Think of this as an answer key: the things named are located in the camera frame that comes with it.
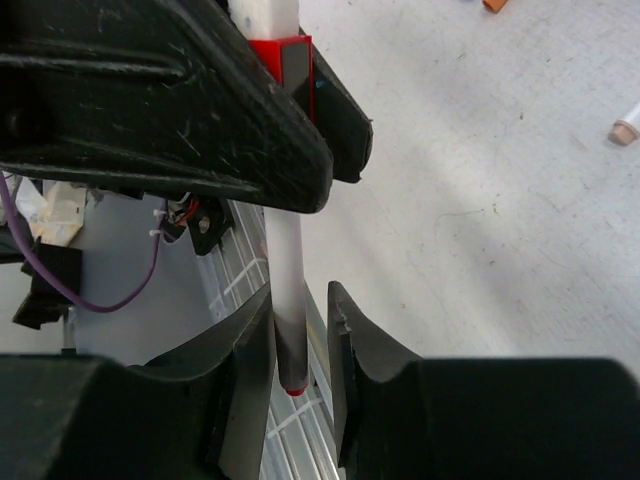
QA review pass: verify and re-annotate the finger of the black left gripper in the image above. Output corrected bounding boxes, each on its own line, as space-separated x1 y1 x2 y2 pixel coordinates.
1 1 333 213
294 42 373 183

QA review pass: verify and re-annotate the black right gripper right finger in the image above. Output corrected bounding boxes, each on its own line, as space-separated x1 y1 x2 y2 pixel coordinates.
327 281 420 468

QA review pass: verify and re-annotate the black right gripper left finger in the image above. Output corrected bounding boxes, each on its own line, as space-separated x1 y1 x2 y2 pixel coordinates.
127 287 275 479

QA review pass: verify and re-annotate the red capped white pen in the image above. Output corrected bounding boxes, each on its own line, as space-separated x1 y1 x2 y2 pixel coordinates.
229 1 312 397

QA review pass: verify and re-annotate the orange pen cap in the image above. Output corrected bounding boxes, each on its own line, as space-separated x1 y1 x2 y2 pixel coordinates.
482 0 508 14

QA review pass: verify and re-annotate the orange capped white pen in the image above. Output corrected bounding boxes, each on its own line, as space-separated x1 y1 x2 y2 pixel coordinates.
608 103 640 147

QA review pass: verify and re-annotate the aluminium front rail frame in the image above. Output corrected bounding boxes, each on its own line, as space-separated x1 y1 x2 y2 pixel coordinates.
194 202 346 480

